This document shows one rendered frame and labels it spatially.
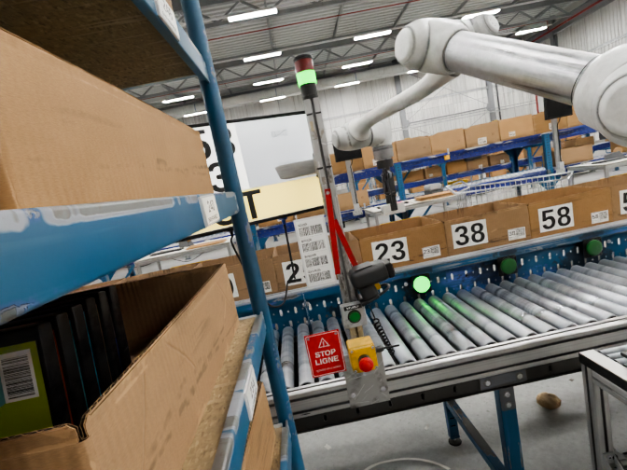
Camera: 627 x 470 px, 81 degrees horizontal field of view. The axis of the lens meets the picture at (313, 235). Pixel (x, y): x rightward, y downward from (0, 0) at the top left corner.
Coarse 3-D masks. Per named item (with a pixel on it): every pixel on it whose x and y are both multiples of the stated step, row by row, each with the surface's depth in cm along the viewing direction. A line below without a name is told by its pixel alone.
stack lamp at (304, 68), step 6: (300, 60) 96; (306, 60) 96; (312, 60) 97; (300, 66) 96; (306, 66) 96; (312, 66) 97; (300, 72) 96; (306, 72) 96; (312, 72) 97; (300, 78) 97; (306, 78) 96; (312, 78) 97; (300, 84) 97
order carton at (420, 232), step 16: (384, 224) 193; (400, 224) 194; (416, 224) 194; (432, 224) 165; (368, 240) 164; (384, 240) 165; (416, 240) 165; (432, 240) 166; (368, 256) 165; (416, 256) 166
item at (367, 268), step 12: (360, 264) 103; (372, 264) 100; (384, 264) 99; (360, 276) 98; (372, 276) 98; (384, 276) 98; (360, 288) 99; (372, 288) 100; (360, 300) 102; (372, 300) 100
